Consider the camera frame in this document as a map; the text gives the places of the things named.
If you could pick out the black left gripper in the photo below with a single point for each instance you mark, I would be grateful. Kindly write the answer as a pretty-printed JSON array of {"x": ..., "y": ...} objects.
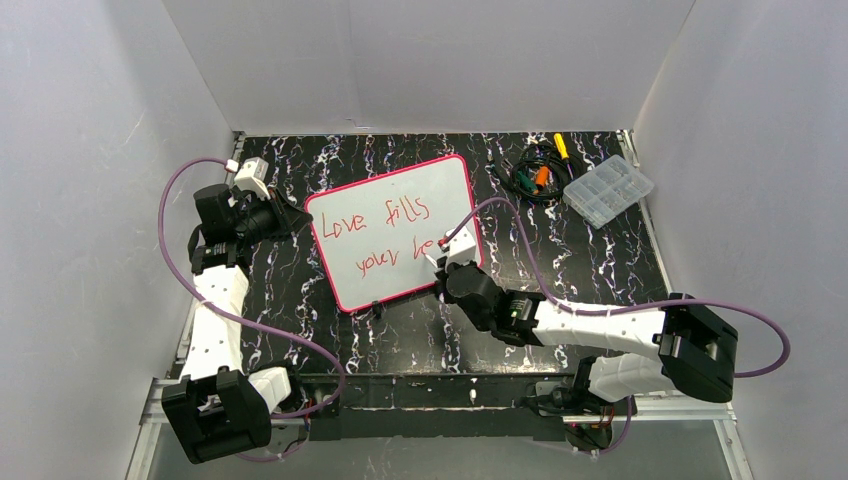
[{"x": 279, "y": 212}]

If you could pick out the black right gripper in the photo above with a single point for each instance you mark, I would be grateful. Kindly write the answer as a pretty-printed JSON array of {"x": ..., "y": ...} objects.
[{"x": 441, "y": 279}]

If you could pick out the pink framed whiteboard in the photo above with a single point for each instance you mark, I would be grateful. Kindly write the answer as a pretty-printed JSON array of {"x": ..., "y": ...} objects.
[{"x": 373, "y": 235}]

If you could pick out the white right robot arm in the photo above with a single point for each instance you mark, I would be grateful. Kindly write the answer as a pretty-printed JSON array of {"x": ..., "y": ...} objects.
[{"x": 686, "y": 348}]

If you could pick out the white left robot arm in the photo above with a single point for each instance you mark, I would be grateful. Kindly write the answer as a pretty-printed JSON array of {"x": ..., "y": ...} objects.
[{"x": 216, "y": 409}]

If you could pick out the clear plastic compartment box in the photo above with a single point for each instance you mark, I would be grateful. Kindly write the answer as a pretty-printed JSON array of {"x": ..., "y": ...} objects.
[{"x": 607, "y": 190}]

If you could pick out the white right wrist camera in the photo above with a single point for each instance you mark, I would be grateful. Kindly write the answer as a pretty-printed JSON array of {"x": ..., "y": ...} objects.
[{"x": 461, "y": 249}]

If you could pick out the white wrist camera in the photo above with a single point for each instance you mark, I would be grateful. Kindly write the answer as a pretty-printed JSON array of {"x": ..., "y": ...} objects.
[
  {"x": 251, "y": 177},
  {"x": 461, "y": 249}
]

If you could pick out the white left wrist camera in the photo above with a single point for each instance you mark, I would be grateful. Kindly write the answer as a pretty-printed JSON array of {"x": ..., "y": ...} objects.
[{"x": 251, "y": 177}]

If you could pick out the green cable connector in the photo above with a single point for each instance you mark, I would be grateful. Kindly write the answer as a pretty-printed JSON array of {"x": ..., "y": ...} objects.
[{"x": 525, "y": 182}]

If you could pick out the orange cable connector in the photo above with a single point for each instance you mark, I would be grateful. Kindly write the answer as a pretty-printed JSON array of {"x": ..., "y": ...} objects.
[{"x": 541, "y": 179}]

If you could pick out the yellow handled screwdriver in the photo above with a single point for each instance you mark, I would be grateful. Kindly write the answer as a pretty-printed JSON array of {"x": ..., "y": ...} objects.
[{"x": 561, "y": 147}]

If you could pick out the aluminium front frame rail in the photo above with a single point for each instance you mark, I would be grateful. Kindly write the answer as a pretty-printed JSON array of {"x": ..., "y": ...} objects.
[{"x": 451, "y": 426}]

